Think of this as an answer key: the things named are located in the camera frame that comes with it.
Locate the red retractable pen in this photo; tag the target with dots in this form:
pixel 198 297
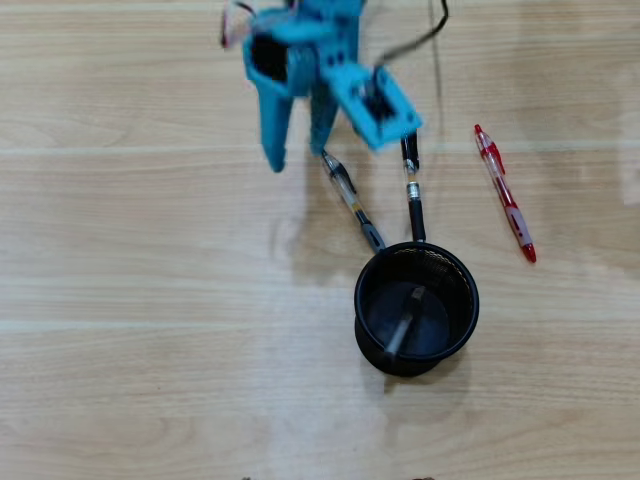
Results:
pixel 507 200

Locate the clear gel pen black cap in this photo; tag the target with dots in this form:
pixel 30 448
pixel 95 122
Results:
pixel 405 322

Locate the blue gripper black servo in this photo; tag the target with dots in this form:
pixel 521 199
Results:
pixel 270 107

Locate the black mesh pen holder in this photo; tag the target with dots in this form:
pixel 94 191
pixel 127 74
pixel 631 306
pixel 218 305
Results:
pixel 440 320

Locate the blue wrist camera module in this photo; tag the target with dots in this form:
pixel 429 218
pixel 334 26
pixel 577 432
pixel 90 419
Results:
pixel 375 107

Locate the clear retractable pen grey grip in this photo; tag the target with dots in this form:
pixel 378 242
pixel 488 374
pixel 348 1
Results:
pixel 350 197

